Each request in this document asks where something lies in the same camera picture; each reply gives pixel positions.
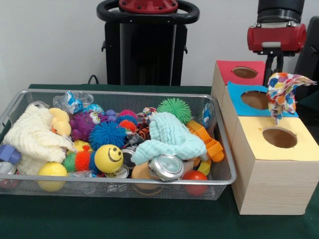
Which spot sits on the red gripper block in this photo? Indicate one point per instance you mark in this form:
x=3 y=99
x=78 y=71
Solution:
x=276 y=37

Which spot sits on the colourful dotted cloth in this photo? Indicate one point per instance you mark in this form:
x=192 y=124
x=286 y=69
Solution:
x=281 y=94

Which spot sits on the wooden box with three holes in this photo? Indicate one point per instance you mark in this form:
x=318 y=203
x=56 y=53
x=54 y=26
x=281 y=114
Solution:
x=274 y=186

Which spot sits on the dark green table cloth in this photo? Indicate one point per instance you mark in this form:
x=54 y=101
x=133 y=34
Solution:
x=312 y=98
x=149 y=219

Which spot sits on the orange plastic toy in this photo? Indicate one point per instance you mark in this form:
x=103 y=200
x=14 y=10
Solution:
x=214 y=150

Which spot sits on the green spiky rubber ball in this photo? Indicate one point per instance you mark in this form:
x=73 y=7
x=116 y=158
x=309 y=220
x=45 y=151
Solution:
x=174 y=105

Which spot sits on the light blue muslin cloth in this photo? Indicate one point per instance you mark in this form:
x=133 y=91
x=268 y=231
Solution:
x=172 y=139

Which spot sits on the red ball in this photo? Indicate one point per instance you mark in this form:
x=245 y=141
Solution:
x=195 y=175

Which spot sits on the crushed silver can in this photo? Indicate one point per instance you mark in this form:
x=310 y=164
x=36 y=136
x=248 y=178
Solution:
x=164 y=166

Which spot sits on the blue spiky rubber ball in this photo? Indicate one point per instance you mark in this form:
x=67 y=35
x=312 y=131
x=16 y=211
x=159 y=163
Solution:
x=107 y=135

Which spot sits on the yellow smiley face ball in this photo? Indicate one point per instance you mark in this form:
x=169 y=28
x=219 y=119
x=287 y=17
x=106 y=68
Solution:
x=107 y=159

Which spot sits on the purple monster toy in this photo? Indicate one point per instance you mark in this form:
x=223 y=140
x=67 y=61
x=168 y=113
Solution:
x=81 y=124

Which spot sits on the plain yellow ball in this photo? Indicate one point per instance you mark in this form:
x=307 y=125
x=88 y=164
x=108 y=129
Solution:
x=52 y=170

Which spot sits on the cream muslin cloth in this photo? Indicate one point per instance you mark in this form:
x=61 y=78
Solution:
x=32 y=137

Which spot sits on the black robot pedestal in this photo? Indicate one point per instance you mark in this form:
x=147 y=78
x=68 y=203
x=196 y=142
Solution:
x=147 y=49

